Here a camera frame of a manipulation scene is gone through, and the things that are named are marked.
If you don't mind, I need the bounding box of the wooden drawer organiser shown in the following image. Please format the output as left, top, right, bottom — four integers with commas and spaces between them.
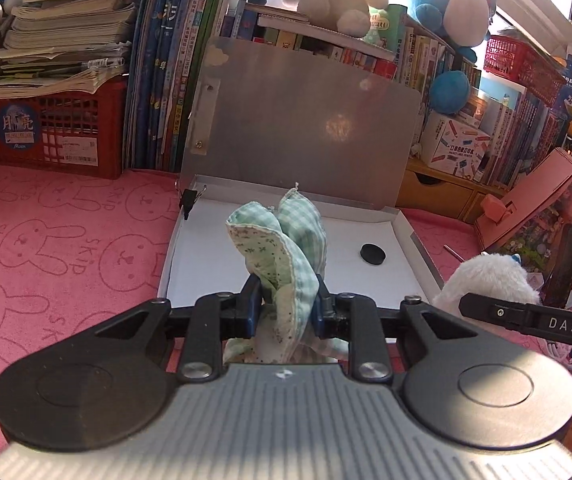
396, 157, 508, 224

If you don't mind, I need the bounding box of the black binder clip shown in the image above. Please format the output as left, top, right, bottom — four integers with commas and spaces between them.
175, 185, 210, 222

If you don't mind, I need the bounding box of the pink bag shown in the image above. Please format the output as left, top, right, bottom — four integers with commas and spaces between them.
473, 147, 572, 262

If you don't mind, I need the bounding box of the row of colourful small books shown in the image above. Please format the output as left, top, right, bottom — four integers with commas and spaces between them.
226, 0, 484, 92

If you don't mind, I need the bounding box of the green checked cloth pouch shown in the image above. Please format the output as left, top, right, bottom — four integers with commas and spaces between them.
223, 182, 352, 366

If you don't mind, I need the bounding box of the pink rabbit print mat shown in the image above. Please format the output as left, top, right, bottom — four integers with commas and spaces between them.
0, 160, 572, 467

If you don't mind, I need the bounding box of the white colourful printed box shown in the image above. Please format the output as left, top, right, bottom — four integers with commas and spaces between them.
423, 110, 493, 184

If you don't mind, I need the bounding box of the blue plush ball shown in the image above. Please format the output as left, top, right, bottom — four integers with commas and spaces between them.
428, 70, 471, 115

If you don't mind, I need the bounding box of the stack of lying books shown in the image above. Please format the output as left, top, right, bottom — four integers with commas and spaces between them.
0, 0, 150, 101

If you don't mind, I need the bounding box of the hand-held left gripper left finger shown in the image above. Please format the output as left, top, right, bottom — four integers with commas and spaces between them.
93, 275, 264, 382

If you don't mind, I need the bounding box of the row of tall blue books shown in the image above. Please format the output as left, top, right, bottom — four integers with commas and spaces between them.
123, 0, 232, 173

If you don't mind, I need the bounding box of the small red mesh basket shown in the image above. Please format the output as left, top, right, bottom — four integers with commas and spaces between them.
483, 35, 570, 107

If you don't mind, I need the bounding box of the black round disc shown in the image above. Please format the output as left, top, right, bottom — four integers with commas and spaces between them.
360, 243, 386, 265

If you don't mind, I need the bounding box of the row of thin books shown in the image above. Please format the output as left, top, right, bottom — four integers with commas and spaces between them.
476, 75, 572, 188

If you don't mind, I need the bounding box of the white fluffy plush toy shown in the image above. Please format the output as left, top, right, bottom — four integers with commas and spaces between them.
433, 252, 543, 317

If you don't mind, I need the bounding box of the red plastic crate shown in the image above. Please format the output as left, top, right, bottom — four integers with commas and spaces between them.
0, 77, 130, 180

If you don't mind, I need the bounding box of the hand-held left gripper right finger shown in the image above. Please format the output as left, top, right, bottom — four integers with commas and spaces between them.
314, 275, 473, 386

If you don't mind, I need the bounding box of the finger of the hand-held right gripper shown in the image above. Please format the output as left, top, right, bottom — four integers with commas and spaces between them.
458, 292, 572, 350

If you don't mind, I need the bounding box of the grey lidded storage box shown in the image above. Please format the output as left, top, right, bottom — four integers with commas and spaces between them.
157, 35, 445, 346

